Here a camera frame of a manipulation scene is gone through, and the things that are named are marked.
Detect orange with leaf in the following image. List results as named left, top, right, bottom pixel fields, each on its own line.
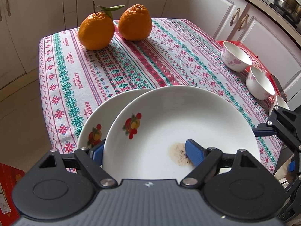
left=78, top=1, right=125, bottom=50

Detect large white fruit plate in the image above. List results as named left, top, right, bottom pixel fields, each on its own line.
left=77, top=88, right=150, bottom=149

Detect white kitchen cabinets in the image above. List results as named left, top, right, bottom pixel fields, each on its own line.
left=1, top=0, right=300, bottom=109

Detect patterned tablecloth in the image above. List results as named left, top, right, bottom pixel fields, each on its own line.
left=38, top=17, right=284, bottom=177

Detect black smartphone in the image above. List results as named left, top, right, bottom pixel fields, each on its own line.
left=271, top=74, right=287, bottom=102

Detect steel pot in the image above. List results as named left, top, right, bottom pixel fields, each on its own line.
left=273, top=0, right=301, bottom=24

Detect orange without leaf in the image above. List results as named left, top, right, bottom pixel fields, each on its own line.
left=118, top=4, right=152, bottom=41

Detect white floral bowl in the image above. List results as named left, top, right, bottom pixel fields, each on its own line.
left=245, top=66, right=275, bottom=100
left=221, top=41, right=252, bottom=72

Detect red gift box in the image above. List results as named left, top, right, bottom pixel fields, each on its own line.
left=216, top=40, right=283, bottom=85

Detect red carton on floor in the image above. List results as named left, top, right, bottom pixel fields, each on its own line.
left=0, top=163, right=25, bottom=225

